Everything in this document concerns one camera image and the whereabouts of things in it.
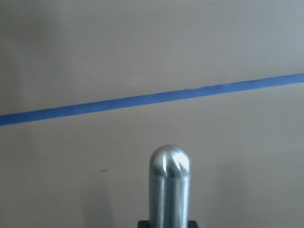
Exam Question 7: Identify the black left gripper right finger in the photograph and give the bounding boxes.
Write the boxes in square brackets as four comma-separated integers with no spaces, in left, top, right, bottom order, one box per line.
[188,220,199,228]

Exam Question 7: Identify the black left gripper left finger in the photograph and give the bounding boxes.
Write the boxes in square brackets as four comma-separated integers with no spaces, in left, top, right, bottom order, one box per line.
[137,220,149,228]

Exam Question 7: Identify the metal muddler with black tip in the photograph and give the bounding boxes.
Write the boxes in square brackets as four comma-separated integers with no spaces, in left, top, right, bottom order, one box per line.
[148,145,191,228]

